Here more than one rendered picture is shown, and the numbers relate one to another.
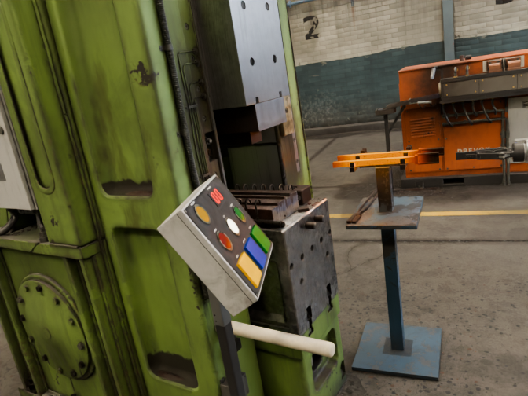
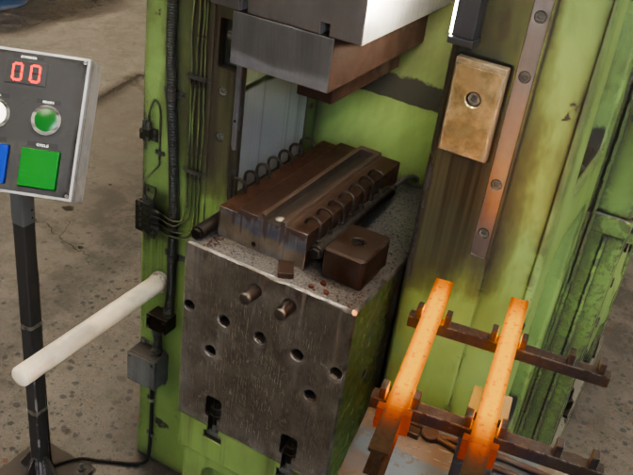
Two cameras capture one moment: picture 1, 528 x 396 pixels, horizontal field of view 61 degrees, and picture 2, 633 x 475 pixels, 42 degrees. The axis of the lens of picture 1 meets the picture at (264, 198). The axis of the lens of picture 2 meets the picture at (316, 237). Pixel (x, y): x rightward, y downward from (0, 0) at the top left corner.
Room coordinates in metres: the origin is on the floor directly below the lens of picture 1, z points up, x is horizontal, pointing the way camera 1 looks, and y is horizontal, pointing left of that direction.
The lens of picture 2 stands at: (1.53, -1.43, 1.76)
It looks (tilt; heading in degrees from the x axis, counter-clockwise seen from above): 31 degrees down; 81
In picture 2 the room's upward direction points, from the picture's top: 8 degrees clockwise
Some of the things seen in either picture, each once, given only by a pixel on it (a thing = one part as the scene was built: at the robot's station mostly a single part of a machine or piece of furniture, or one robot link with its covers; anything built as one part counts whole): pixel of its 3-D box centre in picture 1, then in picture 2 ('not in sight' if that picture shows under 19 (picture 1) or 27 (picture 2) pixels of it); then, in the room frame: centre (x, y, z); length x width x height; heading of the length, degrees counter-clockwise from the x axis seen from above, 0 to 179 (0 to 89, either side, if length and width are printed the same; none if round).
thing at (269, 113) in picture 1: (226, 118); (337, 27); (1.76, 0.09, 1.32); 0.42 x 0.20 x 0.10; 55
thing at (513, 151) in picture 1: (510, 152); not in sight; (1.65, -0.96, 1.02); 0.09 x 0.08 x 0.07; 65
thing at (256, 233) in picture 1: (259, 239); (39, 169); (1.21, 0.03, 1.01); 0.07 x 0.05 x 0.07; 170
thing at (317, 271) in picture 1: (257, 258); (323, 303); (1.81, 0.07, 0.69); 0.56 x 0.38 x 0.45; 55
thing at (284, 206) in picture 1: (241, 205); (315, 193); (1.76, 0.09, 0.96); 0.42 x 0.20 x 0.09; 55
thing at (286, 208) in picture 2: (243, 195); (327, 183); (1.78, 0.08, 0.99); 0.42 x 0.05 x 0.01; 55
